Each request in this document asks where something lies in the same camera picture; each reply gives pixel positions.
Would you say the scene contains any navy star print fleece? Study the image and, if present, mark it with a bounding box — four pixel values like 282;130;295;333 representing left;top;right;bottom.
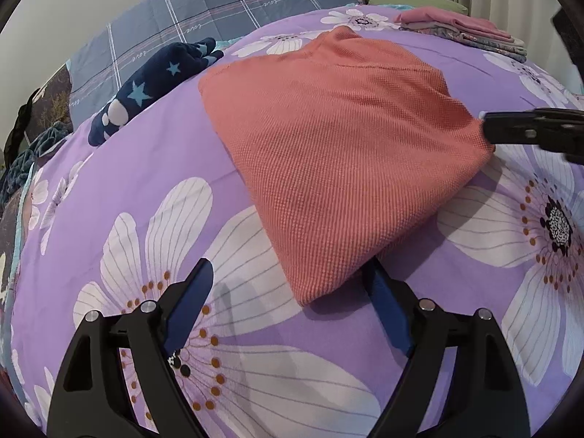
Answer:
88;37;224;147

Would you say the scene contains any dark blurred object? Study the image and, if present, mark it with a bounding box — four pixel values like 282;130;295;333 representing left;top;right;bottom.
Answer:
551;4;584;76

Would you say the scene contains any purple floral bedsheet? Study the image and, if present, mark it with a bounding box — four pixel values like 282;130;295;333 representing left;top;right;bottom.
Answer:
9;2;584;438

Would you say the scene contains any stack of folded clothes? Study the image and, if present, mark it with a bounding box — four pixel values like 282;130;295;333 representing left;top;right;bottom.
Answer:
413;27;529;62

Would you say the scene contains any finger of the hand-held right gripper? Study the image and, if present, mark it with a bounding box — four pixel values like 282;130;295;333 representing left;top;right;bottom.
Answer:
484;108;584;125
483;121;584;164

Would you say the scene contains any brown patterned blanket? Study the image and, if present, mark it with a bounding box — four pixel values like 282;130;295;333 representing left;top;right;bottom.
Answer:
27;66;74;142

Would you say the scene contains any folded pink cloth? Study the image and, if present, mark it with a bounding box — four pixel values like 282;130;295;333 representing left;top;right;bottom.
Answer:
393;8;512;42

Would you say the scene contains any blue plaid pillow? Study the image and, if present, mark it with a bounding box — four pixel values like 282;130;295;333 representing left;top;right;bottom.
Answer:
68;0;359;124

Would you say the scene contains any coral knit sweater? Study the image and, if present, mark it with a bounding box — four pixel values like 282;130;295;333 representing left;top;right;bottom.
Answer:
198;26;496;307

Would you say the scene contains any black cloth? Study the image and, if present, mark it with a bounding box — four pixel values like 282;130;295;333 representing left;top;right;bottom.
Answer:
4;86;46;167

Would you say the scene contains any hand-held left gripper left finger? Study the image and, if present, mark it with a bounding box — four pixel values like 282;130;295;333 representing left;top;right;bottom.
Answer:
46;258;215;438

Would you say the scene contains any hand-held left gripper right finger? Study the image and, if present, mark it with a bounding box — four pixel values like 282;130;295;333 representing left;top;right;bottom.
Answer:
362;260;532;438

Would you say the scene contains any dark blue crumpled cloth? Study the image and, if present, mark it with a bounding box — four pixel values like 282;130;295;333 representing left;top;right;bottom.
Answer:
0;121;69;201

